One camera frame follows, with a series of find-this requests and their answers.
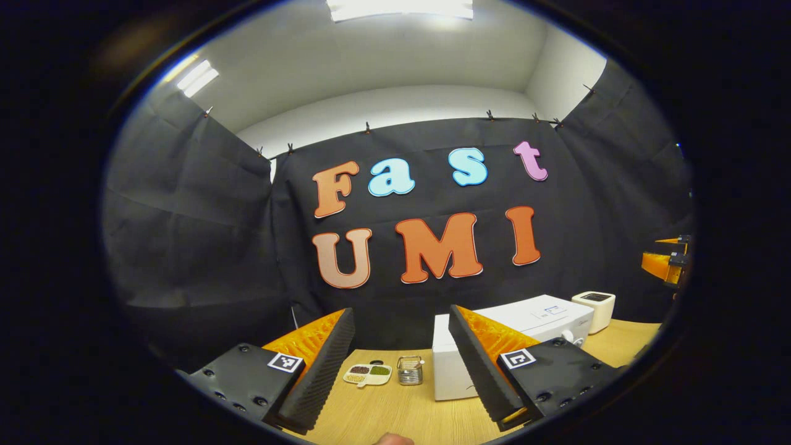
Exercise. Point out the small ceiling light panel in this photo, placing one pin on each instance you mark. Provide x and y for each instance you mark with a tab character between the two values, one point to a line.
198	77

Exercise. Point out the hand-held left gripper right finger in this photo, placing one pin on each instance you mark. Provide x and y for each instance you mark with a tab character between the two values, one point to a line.
479	368

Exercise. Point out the metal mesh utensil holder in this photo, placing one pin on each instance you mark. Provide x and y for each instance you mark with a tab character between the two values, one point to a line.
410	372

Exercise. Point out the white microwave oven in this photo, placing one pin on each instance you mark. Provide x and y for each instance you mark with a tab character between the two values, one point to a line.
537	312

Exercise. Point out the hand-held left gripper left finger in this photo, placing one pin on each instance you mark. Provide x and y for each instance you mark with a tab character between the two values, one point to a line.
321	374

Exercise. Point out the white divided snack dish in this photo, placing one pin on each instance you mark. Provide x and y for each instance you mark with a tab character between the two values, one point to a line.
368	374

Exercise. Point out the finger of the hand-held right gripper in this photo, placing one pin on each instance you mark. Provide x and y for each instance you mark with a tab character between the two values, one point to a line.
656	264

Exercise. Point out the large ceiling light panel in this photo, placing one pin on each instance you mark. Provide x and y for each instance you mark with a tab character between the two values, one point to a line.
401	7

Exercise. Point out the white toaster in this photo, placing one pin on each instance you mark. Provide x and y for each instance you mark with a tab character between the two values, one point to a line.
594	312

